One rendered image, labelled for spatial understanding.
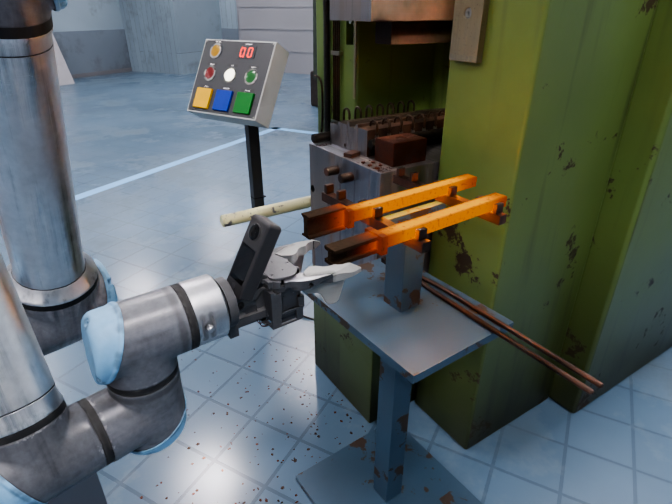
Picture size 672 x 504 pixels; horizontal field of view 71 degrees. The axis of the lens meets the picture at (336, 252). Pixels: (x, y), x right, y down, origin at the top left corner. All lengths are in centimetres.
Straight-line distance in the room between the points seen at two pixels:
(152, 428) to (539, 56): 101
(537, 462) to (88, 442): 142
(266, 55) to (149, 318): 130
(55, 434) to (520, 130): 104
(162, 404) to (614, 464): 152
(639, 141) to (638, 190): 13
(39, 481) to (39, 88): 47
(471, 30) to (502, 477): 129
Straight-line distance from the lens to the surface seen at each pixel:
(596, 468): 184
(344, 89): 172
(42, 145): 77
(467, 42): 126
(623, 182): 158
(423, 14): 146
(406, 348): 98
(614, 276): 167
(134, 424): 68
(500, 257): 130
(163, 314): 61
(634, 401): 215
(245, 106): 173
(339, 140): 151
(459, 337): 103
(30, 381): 64
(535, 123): 121
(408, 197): 97
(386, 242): 78
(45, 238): 87
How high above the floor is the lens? 130
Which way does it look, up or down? 27 degrees down
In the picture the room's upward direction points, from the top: straight up
